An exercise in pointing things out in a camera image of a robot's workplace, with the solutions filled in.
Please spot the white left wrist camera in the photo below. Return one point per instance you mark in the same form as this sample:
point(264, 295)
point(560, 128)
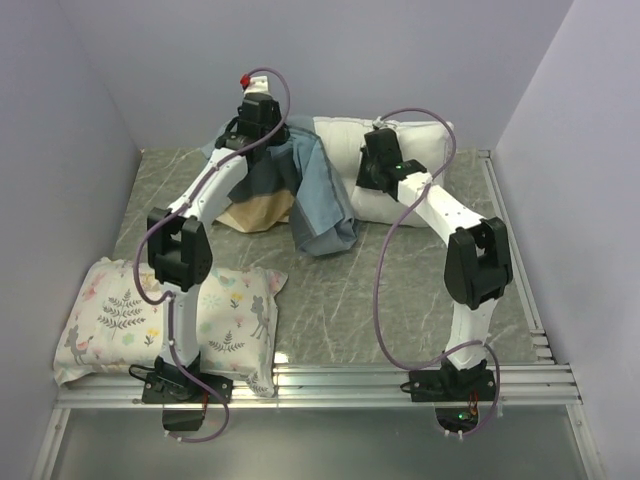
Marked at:
point(255, 86)

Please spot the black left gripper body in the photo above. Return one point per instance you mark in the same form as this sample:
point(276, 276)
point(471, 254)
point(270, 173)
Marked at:
point(279, 139)

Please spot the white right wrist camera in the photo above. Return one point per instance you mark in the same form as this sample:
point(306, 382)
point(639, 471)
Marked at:
point(379, 123)

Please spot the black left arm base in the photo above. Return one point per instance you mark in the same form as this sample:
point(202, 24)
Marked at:
point(184, 402)

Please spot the floral deer print pillow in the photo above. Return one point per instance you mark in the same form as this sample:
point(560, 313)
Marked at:
point(111, 327)

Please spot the white pillow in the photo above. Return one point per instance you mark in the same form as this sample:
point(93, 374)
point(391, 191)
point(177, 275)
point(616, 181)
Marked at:
point(342, 139)

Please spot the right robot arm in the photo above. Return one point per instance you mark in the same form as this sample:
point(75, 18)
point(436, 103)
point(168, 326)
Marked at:
point(478, 264)

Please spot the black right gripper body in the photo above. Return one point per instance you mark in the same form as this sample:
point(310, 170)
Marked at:
point(367, 172)

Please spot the striped blue beige pillowcase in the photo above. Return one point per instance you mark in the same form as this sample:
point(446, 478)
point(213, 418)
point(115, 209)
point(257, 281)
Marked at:
point(296, 183)

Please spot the aluminium front rail frame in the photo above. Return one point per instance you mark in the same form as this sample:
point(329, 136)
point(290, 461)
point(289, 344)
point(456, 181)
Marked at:
point(325, 422)

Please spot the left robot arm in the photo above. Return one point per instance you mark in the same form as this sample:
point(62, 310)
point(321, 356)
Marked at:
point(178, 249)

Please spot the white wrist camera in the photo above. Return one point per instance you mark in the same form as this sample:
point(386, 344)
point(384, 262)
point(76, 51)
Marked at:
point(379, 123)
point(255, 86)

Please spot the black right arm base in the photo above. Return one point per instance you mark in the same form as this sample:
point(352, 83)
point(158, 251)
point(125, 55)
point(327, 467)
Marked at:
point(466, 400)

